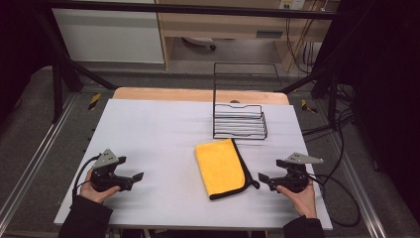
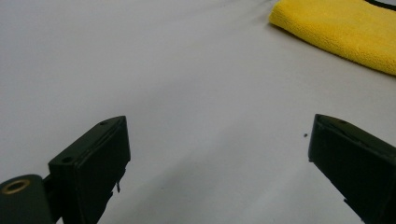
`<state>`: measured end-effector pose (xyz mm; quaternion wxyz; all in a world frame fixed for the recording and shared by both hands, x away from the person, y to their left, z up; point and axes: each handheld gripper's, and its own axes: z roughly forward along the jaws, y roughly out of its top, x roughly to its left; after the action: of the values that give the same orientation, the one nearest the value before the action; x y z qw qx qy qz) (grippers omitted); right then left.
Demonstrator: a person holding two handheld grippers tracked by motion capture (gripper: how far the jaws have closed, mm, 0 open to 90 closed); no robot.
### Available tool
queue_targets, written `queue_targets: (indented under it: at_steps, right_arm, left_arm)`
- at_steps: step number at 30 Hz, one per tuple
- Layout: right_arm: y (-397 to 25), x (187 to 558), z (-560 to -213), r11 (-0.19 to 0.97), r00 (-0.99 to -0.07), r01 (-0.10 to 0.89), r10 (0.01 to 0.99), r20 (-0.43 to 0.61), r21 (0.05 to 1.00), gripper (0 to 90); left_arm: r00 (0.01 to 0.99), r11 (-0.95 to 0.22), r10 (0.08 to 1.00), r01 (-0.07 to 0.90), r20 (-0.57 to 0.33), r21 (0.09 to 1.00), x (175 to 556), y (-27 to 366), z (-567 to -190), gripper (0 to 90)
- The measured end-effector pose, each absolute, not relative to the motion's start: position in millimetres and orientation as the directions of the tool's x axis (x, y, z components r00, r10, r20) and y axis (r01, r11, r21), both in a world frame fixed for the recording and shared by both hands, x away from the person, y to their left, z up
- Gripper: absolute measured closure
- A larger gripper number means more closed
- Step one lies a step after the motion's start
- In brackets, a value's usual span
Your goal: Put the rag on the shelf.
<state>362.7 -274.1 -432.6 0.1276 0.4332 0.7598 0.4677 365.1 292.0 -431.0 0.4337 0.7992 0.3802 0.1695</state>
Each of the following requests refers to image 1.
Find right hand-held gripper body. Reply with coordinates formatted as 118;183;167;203
268;152;325;194

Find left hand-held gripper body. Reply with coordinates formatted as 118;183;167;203
89;148;135;193

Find yellow towel with black edge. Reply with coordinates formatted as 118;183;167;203
194;138;261;201

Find black wire rack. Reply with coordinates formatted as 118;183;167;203
212;61;281;141

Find person's right hand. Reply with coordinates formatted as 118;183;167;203
276;179;318;219

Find person's left hand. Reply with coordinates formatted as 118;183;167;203
79;168;122;204

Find wooden table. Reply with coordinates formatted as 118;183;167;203
112;86;290;106

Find white cabinet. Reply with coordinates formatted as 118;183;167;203
52;0;165;64

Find black curtain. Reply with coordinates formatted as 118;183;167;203
316;0;420;216

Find white chair base with caster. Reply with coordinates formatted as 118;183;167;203
181;36;218;52

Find wooden desk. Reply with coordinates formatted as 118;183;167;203
36;0;351;21
155;0;341;72

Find white power outlet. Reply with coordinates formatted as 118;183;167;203
278;0;306;11

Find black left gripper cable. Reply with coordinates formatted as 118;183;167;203
71;154;100;199

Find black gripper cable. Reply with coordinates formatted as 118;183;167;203
71;154;100;199
306;173;362;228

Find black floor cables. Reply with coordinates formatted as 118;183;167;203
301;108;357;144

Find aluminium floor rail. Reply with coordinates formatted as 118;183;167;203
325;132;387;238
0;93;82;226

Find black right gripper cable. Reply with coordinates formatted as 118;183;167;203
306;173;362;228

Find black metal frame stand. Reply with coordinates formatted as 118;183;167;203
33;6;118;124
278;19;351;130

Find bundle of cables under desk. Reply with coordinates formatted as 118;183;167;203
285;18;326;75

